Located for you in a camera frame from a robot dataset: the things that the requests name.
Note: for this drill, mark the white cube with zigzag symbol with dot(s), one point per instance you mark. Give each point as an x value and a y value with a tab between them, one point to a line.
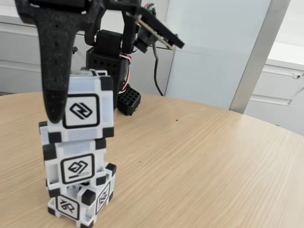
83	109

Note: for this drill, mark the white cube with layered-squares symbol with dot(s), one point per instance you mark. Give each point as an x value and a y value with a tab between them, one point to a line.
76	168

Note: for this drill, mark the small key in cabinet lock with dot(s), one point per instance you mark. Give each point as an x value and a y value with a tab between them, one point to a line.
74	49

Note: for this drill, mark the white low cabinet with keys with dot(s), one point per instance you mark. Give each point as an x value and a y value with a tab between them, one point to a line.
14	59

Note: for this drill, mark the white cube with lamp symbol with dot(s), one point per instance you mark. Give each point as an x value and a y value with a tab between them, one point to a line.
69	206

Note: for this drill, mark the grey metal pillar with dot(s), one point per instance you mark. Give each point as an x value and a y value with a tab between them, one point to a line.
256	59

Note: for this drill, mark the white drawer cabinet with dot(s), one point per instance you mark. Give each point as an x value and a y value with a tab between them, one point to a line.
273	95

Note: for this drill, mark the silver cabinet lock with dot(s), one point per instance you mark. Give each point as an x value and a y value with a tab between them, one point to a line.
298	76

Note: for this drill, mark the black gripper camera with mount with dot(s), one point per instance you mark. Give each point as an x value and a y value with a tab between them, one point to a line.
161	31

